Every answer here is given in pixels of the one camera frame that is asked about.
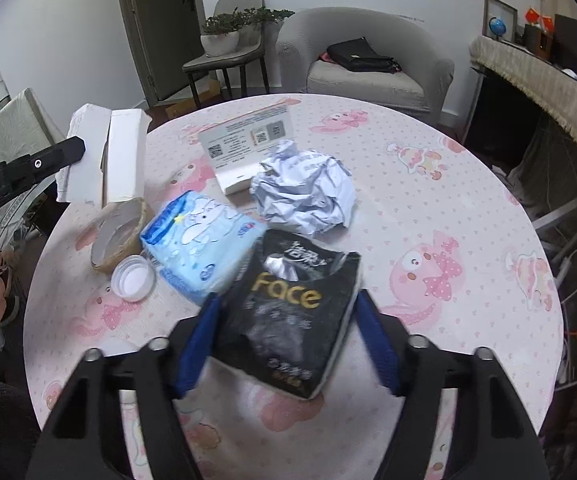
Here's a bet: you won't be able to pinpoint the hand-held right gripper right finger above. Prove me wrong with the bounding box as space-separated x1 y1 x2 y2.
356 289 552 480

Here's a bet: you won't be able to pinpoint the white paper ball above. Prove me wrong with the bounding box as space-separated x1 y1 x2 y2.
249 140 357 237

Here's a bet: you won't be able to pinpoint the picture frame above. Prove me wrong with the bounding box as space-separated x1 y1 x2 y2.
483 0 518 43

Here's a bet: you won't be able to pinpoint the black monitor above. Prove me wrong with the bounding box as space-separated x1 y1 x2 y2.
553 12 577 76

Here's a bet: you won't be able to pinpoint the dark green door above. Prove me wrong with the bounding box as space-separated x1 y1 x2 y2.
113 0 204 106

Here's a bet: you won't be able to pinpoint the brown tape roll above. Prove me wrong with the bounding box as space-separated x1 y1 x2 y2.
90 197 150 276

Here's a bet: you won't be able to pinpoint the beige fringed desk cloth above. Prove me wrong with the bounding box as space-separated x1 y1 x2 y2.
469 35 577 181

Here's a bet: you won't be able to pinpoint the torn white cardboard packaging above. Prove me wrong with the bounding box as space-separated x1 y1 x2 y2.
56 103 150 209

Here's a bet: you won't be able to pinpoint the grey armchair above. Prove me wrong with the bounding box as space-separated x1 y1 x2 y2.
276 7 455 128

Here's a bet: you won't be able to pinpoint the black tissue pack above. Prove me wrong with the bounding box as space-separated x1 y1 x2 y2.
211 229 362 401

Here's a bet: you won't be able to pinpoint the green plant in grey pot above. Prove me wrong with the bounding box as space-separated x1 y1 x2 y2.
238 6 297 50

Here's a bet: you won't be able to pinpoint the brown box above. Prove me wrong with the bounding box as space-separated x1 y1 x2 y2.
523 24 552 58

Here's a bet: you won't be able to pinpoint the white bottle cap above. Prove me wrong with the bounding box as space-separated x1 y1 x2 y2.
110 255 157 303

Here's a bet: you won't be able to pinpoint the small white printed box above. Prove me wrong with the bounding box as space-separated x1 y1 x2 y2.
198 109 299 196

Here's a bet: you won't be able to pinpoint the blue tissue pack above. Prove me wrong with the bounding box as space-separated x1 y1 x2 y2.
140 191 268 306

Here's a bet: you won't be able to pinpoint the grey dining chair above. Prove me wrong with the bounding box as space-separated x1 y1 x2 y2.
182 0 272 111

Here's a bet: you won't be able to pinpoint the green plant in white pot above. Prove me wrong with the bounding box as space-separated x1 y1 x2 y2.
199 10 242 58

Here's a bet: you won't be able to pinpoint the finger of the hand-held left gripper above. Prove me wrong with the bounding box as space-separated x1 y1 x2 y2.
4 136 87 186

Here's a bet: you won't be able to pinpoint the black bag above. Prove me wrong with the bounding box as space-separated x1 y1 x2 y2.
326 37 402 73

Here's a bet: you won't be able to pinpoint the small red flags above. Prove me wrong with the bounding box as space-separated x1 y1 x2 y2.
525 7 554 31

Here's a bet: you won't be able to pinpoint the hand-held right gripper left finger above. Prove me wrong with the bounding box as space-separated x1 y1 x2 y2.
21 292 229 480

